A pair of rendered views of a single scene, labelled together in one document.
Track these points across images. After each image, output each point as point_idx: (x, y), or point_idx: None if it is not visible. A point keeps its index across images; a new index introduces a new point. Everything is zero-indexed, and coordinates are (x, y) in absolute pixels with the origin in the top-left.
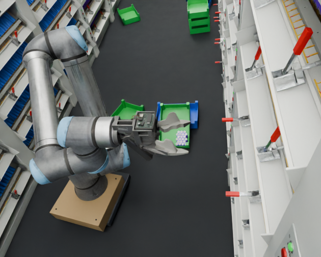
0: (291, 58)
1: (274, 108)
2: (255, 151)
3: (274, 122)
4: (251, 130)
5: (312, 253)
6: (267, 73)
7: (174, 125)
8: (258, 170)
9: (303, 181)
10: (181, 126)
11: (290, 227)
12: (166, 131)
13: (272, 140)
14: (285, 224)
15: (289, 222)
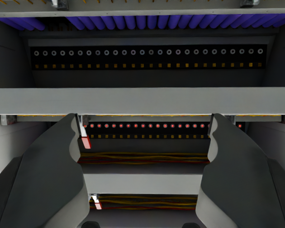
0: (96, 201)
1: (143, 115)
2: (84, 114)
3: (124, 114)
4: (118, 114)
5: None
6: (106, 193)
7: (211, 161)
8: (57, 114)
9: None
10: (215, 128)
11: None
12: (200, 184)
13: (82, 139)
14: None
15: None
